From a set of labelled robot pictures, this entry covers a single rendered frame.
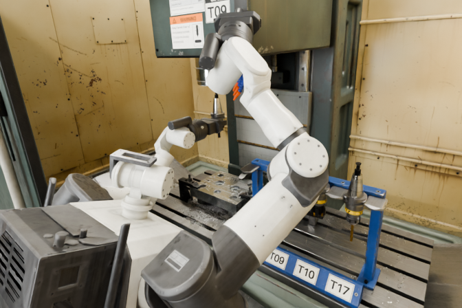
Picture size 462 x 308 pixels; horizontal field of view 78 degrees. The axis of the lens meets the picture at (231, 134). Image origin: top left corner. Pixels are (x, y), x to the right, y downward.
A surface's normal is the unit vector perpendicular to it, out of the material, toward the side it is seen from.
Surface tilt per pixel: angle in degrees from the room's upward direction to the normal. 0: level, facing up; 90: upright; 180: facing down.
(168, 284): 24
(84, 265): 90
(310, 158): 50
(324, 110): 90
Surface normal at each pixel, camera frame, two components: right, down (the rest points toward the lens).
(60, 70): 0.79, 0.16
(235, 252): 0.16, -0.43
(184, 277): -0.44, -0.82
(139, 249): 0.67, -0.63
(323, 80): -0.62, 0.27
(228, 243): -0.10, -0.66
